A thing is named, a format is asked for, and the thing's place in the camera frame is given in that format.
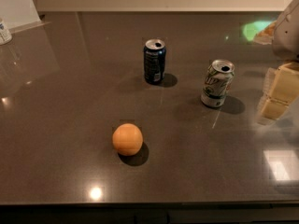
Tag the dark blue soda can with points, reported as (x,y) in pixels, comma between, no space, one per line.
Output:
(154,60)

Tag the orange fruit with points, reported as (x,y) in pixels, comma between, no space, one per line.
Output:
(127,139)

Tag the white container at left edge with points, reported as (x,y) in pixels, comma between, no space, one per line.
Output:
(5,34)

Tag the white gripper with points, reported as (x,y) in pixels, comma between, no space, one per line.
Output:
(287,34)

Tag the white green 7up can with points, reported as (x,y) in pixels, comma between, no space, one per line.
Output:
(218,80)

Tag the white board leaning on wall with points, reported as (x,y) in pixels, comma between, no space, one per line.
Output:
(20,15)

